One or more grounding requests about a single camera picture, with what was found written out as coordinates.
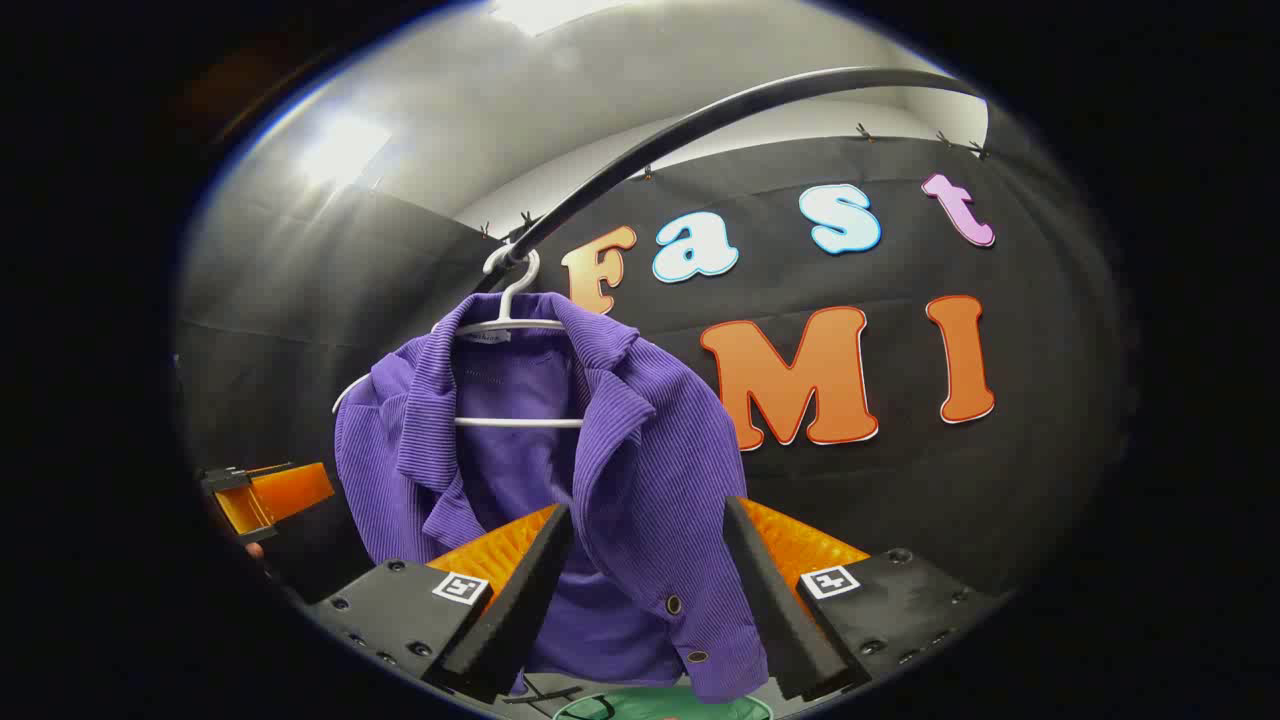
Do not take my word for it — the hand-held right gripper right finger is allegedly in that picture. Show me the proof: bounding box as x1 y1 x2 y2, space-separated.
722 495 1013 703

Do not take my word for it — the black clothes rack rail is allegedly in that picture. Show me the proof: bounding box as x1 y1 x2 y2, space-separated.
470 67 991 296

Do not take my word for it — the purple corduroy jacket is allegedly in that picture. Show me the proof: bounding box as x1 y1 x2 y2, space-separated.
333 292 771 704

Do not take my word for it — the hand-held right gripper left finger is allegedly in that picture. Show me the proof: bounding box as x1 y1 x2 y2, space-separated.
305 503 576 706

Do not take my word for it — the black backdrop cloth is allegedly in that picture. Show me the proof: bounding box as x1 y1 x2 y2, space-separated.
175 130 1136 641

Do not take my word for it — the green laundry hamper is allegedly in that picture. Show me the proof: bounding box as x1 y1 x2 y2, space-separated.
550 685 776 720

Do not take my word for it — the white plastic hanger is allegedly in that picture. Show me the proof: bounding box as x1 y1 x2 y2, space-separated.
332 245 586 431

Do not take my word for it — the ceiling light panel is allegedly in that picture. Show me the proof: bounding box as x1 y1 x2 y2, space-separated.
490 0 641 39
295 110 396 191

